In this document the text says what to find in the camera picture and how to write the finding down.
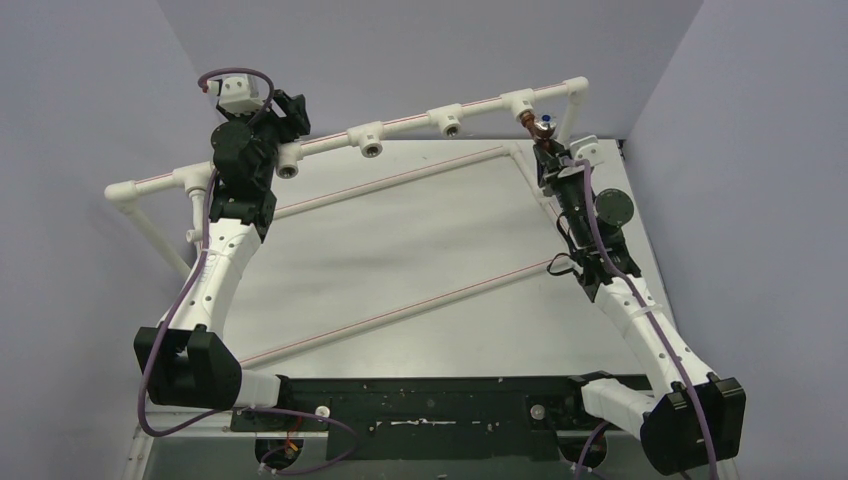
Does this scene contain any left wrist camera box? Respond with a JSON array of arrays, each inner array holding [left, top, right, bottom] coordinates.
[[206, 74, 263, 116]]

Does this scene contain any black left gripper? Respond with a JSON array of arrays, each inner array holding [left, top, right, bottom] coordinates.
[[222, 92, 308, 187]]

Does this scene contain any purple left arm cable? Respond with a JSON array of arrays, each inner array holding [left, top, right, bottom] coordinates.
[[135, 68, 359, 478]]

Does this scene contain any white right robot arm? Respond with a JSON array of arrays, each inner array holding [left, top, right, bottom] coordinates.
[[533, 140, 746, 479]]

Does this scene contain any aluminium rail frame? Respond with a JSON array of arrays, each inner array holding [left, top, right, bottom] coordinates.
[[122, 397, 730, 480]]

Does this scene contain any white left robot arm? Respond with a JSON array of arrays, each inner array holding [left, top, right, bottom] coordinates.
[[133, 89, 311, 429]]

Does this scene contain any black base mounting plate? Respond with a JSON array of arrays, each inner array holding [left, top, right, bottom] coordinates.
[[194, 374, 602, 471]]

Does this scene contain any white pipe frame with tees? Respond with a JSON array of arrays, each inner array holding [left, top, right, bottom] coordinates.
[[103, 76, 591, 370]]

